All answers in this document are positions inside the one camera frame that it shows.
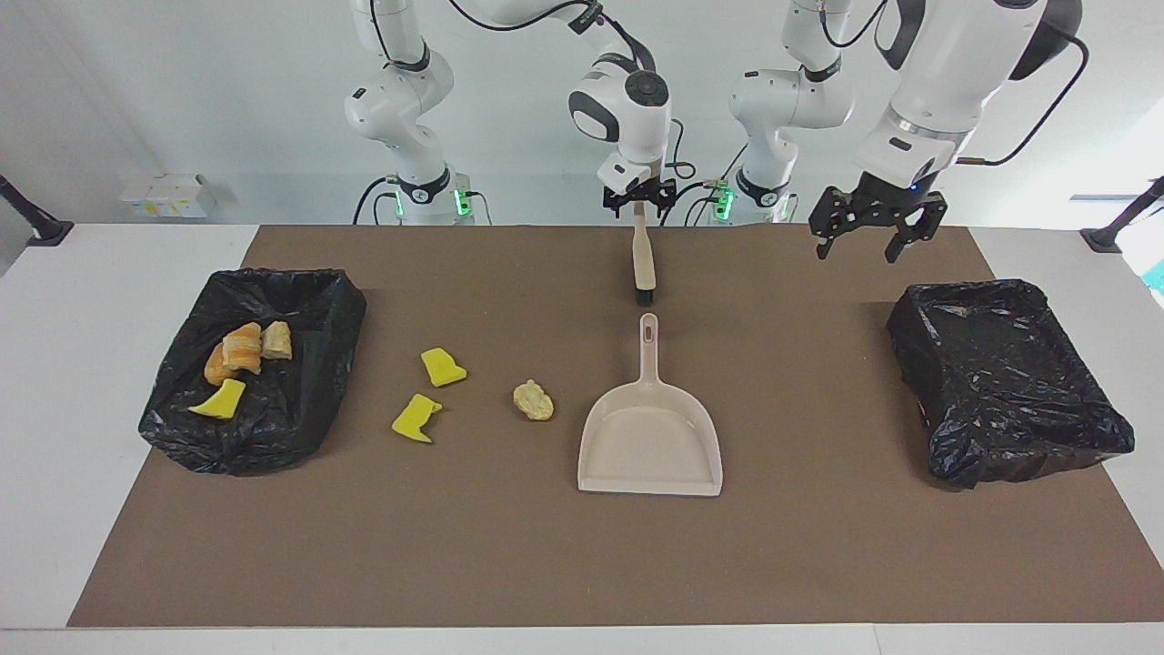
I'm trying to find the tall bin with black bag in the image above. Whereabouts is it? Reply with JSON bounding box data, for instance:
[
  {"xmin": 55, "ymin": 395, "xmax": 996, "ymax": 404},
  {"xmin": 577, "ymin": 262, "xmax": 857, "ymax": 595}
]
[{"xmin": 138, "ymin": 267, "xmax": 368, "ymax": 477}]

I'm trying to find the black camera stand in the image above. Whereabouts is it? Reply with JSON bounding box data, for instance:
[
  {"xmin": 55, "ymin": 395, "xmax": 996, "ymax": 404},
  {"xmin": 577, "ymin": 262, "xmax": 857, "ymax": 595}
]
[
  {"xmin": 1080, "ymin": 176, "xmax": 1164, "ymax": 254},
  {"xmin": 0, "ymin": 175, "xmax": 75, "ymax": 247}
]

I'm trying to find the brown table mat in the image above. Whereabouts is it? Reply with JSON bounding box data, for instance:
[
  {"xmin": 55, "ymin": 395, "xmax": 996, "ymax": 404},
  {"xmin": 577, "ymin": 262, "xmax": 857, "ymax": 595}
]
[{"xmin": 68, "ymin": 225, "xmax": 1164, "ymax": 629}]

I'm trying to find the low bin with black bag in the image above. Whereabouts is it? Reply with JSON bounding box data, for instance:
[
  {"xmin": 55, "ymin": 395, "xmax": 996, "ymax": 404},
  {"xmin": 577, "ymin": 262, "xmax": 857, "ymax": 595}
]
[{"xmin": 887, "ymin": 278, "xmax": 1136, "ymax": 490}]

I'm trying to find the black right arm base cable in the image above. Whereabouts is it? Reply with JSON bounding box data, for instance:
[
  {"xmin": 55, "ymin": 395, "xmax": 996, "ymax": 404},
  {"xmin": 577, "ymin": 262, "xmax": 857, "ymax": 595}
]
[{"xmin": 353, "ymin": 176, "xmax": 403, "ymax": 226}]

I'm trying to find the striped croissant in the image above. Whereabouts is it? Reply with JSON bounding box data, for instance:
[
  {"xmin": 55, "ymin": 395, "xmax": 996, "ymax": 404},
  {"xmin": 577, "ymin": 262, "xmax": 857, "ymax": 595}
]
[{"xmin": 221, "ymin": 322, "xmax": 264, "ymax": 376}]

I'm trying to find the yellow sponge piece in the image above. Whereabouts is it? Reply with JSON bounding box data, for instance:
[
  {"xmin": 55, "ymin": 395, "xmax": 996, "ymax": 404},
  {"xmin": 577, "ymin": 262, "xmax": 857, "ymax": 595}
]
[
  {"xmin": 188, "ymin": 378, "xmax": 247, "ymax": 420},
  {"xmin": 391, "ymin": 393, "xmax": 444, "ymax": 445},
  {"xmin": 420, "ymin": 348, "xmax": 468, "ymax": 388}
]

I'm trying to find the beige brush with black bristles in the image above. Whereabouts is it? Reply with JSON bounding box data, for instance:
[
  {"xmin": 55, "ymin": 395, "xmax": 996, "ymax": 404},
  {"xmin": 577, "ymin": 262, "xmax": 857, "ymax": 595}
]
[{"xmin": 631, "ymin": 202, "xmax": 657, "ymax": 307}]

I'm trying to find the black left arm base cable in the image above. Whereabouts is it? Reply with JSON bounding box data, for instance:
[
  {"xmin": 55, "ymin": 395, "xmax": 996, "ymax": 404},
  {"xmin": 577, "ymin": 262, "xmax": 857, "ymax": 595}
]
[{"xmin": 659, "ymin": 179, "xmax": 728, "ymax": 227}]

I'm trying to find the white box with yellow labels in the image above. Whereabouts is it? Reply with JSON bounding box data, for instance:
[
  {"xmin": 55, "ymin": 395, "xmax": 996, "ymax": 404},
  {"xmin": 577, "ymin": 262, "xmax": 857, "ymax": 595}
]
[{"xmin": 118, "ymin": 173, "xmax": 219, "ymax": 219}]

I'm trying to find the pale round bread lump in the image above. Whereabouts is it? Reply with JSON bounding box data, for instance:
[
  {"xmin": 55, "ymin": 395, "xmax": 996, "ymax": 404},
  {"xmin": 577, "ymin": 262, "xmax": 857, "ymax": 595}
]
[{"xmin": 512, "ymin": 379, "xmax": 556, "ymax": 422}]

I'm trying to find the beige plastic dustpan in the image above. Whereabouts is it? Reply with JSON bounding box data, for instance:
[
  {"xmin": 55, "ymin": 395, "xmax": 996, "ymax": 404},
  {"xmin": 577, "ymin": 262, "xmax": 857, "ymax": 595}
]
[{"xmin": 577, "ymin": 312, "xmax": 725, "ymax": 499}]

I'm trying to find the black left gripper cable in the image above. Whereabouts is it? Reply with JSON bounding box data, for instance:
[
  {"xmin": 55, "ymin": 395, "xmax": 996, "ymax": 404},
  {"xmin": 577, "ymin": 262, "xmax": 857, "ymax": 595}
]
[{"xmin": 953, "ymin": 27, "xmax": 1090, "ymax": 167}]

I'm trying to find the brown oval bread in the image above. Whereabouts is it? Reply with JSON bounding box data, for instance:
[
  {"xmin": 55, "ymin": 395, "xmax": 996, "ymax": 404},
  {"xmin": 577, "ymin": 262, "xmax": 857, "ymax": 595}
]
[{"xmin": 204, "ymin": 341, "xmax": 239, "ymax": 387}]

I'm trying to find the black arm base cable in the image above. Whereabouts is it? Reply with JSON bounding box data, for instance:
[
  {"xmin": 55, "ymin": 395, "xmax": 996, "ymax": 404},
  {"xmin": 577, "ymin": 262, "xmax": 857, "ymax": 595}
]
[
  {"xmin": 353, "ymin": 176, "xmax": 403, "ymax": 226},
  {"xmin": 659, "ymin": 179, "xmax": 728, "ymax": 227}
]

